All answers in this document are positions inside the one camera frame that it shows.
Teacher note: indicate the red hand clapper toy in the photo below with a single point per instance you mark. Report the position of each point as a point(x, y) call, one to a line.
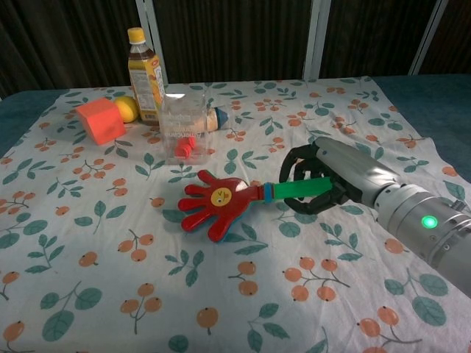
point(224, 200)

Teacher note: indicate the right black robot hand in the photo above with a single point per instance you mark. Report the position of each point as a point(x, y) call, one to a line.
point(349, 165)

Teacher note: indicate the fruit patterned white tablecloth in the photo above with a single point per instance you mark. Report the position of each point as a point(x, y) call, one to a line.
point(184, 257)

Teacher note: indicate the orange foam cube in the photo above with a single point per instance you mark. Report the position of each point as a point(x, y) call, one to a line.
point(102, 121)

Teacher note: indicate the yellow capped tea bottle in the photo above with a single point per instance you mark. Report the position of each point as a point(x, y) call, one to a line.
point(144, 84)

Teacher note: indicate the clear plastic cup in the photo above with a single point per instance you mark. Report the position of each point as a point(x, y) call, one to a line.
point(183, 125)

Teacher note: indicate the white metal frame post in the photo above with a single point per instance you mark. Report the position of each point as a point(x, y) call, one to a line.
point(428, 36)
point(149, 31)
point(314, 38)

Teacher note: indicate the yellow lemon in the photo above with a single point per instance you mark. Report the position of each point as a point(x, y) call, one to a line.
point(127, 108)

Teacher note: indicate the red toy piece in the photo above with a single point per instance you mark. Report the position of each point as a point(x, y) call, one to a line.
point(185, 148)

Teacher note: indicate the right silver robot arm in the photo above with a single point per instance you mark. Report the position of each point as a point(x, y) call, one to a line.
point(427, 220)

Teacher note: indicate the small wooden toy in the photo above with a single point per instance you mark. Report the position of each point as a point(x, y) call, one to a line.
point(216, 117)

